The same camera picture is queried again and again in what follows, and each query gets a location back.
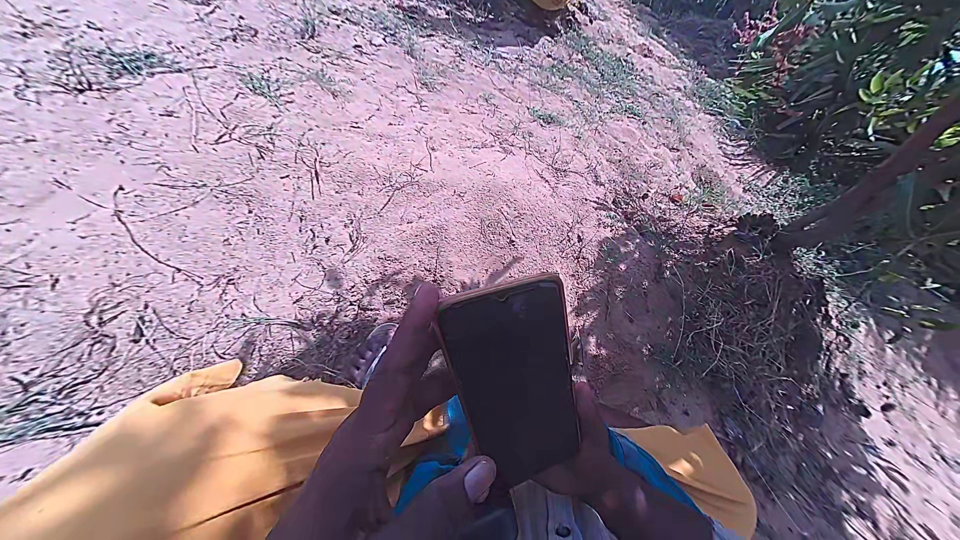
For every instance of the person's right thumb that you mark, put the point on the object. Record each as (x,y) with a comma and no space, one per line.
(589,420)

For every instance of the person's legs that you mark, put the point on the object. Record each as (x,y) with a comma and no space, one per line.
(217,450)

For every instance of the yellow rounded object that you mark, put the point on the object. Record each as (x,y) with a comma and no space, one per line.
(550,4)

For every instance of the person's right hand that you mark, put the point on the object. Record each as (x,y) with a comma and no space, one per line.
(581,472)

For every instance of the person's left fingers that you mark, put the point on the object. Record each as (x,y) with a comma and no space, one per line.
(435,391)

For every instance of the green leafy bush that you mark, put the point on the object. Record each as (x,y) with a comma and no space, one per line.
(832,97)

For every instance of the thin curved dry twig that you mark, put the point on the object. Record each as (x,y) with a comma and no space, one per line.
(139,241)

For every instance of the person's right forearm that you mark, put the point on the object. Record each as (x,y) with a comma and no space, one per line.
(660,511)

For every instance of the brown tree trunk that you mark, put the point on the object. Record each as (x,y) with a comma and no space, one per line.
(870,191)

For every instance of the person's left thumb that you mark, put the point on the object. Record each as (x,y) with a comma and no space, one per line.
(454,495)

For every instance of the person's left hand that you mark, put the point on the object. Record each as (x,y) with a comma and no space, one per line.
(360,457)

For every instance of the heap of dry grass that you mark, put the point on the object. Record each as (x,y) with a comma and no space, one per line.
(731,322)

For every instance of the black smartphone with brown case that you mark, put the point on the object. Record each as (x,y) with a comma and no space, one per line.
(514,382)

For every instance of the person's left index finger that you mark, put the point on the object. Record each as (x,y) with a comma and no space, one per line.
(409,337)

